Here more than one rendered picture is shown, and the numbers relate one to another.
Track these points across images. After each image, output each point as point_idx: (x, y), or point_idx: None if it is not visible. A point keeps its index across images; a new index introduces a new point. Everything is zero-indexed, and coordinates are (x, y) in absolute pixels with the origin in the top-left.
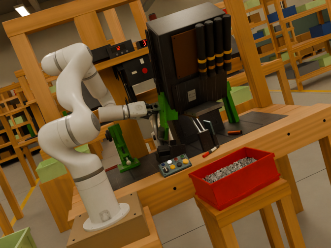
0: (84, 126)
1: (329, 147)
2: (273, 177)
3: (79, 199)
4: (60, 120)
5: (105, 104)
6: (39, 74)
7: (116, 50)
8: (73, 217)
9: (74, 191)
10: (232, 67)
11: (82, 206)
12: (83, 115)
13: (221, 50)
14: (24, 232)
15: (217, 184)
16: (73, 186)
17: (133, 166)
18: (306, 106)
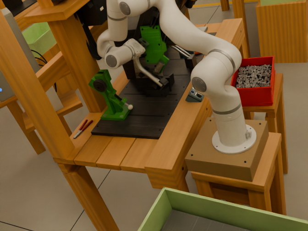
0: (240, 57)
1: (241, 52)
2: (275, 73)
3: (116, 158)
4: (220, 57)
5: (106, 48)
6: (5, 23)
7: None
8: (171, 164)
9: (83, 160)
10: None
11: (156, 155)
12: (235, 48)
13: None
14: (173, 189)
15: (272, 85)
16: (65, 159)
17: (129, 109)
18: (211, 23)
